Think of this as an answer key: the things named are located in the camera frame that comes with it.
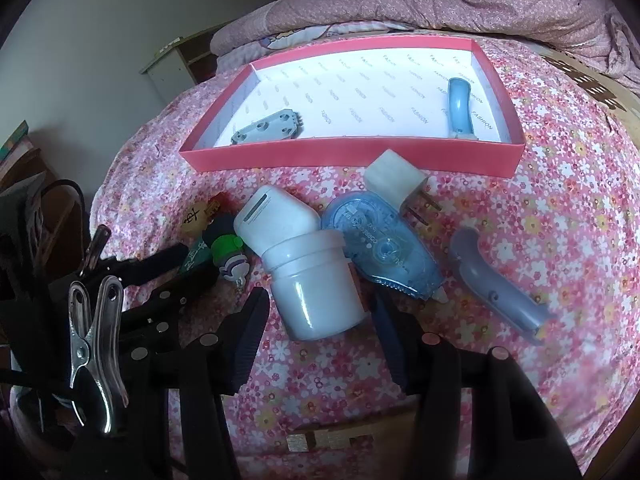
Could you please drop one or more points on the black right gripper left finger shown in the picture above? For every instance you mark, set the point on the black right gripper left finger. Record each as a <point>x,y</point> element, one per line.
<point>213,366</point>

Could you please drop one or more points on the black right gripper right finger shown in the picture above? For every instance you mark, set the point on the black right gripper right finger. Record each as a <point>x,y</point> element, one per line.
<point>427,366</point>

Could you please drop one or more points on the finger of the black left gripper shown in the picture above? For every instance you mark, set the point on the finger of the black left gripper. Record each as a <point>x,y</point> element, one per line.
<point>131,271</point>
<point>149,334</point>

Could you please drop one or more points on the purple grey curved handle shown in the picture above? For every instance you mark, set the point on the purple grey curved handle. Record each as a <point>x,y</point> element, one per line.
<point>493,289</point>

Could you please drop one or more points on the colourful cartoon figure toy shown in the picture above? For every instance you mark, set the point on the colourful cartoon figure toy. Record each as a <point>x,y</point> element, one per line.
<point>210,225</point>

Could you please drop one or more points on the white plastic jar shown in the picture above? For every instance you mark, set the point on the white plastic jar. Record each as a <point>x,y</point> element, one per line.
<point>313,286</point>

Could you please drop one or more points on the blue correction tape dispenser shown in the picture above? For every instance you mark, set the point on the blue correction tape dispenser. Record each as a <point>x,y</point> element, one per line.
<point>383,247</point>

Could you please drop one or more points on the white wall plug adapter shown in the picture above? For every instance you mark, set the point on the white wall plug adapter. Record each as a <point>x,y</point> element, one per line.
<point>394,180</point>

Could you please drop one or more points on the grey plastic piece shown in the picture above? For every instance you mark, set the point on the grey plastic piece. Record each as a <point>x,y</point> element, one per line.
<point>282,125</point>

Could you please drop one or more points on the blue curved handle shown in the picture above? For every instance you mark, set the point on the blue curved handle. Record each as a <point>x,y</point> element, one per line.
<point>459,113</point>

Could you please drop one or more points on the white earbuds case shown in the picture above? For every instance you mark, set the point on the white earbuds case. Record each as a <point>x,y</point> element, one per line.
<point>272,216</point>

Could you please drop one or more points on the silver metal clip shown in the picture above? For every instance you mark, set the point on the silver metal clip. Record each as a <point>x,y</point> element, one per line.
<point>99,393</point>

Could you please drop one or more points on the white bedside cabinet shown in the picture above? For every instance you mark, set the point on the white bedside cabinet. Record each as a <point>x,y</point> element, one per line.
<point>182,64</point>

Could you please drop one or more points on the cartoon print pillow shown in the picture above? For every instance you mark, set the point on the cartoon print pillow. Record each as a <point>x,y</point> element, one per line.
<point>280,41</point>

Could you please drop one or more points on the red shallow cardboard box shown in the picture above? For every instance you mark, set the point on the red shallow cardboard box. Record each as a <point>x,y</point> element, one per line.
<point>359,97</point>

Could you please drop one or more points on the pink folded quilt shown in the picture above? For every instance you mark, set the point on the pink folded quilt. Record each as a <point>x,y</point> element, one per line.
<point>593,31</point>

